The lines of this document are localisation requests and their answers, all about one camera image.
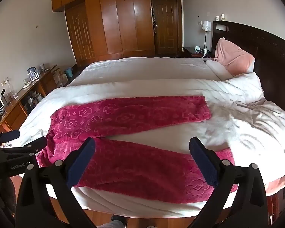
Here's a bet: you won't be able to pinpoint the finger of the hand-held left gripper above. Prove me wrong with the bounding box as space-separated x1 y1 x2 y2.
0 136 48 156
0 130 21 145

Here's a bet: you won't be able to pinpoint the white shade table lamp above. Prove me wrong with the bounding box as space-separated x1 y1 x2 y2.
201 21 212 53

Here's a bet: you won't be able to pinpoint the wooden panel door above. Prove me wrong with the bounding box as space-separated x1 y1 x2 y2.
151 0 182 55
65 5 96 67

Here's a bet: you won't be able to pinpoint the long wooden sideboard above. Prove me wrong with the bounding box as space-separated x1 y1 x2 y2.
0 64 78 135

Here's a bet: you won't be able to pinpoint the clear electric kettle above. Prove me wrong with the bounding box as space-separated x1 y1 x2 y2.
27 67 39 82

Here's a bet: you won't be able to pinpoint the dark wooden headboard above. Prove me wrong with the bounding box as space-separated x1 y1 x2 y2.
212 21 285 114

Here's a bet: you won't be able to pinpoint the wooden wardrobe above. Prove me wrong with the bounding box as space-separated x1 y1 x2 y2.
51 0 189 61

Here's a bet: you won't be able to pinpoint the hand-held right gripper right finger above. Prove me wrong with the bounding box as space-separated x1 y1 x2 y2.
189 136 269 228

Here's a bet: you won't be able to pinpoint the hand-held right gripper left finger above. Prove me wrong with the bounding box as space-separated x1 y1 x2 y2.
15 138 96 228

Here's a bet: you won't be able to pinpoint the white pillow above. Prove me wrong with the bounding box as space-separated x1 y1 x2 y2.
205 59 234 80

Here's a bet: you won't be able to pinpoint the pink blanket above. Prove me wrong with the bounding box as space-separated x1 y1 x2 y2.
266 174 285 192

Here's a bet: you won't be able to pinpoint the pink pillow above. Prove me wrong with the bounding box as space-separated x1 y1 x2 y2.
214 37 256 75

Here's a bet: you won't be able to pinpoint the white duvet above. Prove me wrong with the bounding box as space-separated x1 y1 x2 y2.
202 72 285 186

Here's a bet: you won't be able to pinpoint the magenta fleece pants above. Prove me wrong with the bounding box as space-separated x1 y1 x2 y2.
36 95 235 204

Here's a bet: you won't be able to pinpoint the wooden nightstand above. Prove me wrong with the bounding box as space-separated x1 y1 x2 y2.
182 47 213 58
267 188 285 221

